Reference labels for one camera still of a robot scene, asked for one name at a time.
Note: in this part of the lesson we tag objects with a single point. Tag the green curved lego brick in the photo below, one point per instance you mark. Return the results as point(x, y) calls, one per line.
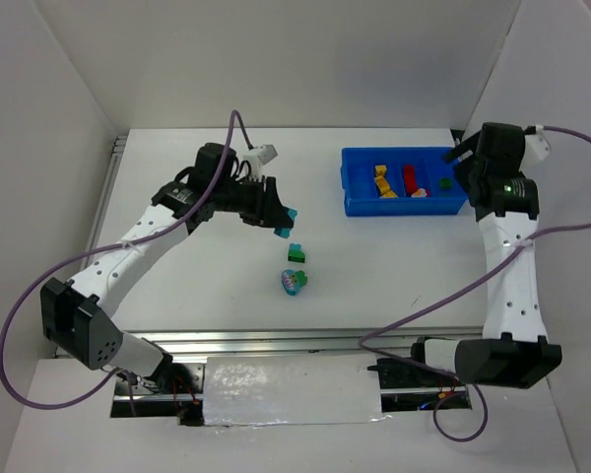
point(296, 256)

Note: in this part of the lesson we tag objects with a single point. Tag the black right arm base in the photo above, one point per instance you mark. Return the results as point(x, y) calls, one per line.
point(404, 388)

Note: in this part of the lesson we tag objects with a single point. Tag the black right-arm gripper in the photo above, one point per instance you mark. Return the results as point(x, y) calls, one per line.
point(464, 161)

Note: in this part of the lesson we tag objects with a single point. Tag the red lego brick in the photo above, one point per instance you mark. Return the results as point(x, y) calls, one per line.
point(409, 179)

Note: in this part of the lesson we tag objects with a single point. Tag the silver foil covered board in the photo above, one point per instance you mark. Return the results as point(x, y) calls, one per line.
point(291, 390)

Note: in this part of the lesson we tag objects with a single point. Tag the blue plastic bin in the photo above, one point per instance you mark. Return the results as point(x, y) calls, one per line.
point(399, 181)

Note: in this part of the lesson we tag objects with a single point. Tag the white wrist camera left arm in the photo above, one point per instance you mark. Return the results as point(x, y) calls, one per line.
point(257, 158)

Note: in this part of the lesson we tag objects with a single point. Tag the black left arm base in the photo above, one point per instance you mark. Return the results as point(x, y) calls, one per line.
point(180, 398)

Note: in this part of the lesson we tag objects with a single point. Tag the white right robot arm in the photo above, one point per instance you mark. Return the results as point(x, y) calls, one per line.
point(513, 350)

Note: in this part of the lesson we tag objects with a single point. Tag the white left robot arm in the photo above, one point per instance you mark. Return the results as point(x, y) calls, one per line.
point(77, 314)

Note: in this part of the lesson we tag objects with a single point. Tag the aluminium frame rail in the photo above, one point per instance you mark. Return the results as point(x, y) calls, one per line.
point(195, 343)

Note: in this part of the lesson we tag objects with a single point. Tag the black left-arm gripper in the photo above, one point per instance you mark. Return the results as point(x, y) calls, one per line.
point(267, 200)

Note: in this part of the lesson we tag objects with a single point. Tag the flower printed lego piece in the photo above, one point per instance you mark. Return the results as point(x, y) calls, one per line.
point(420, 193)

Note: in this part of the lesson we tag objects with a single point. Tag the yellow curved lego brick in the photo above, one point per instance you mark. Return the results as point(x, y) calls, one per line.
point(389, 194)

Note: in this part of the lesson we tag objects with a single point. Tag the small green lego brick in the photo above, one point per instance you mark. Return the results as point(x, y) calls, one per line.
point(301, 277)

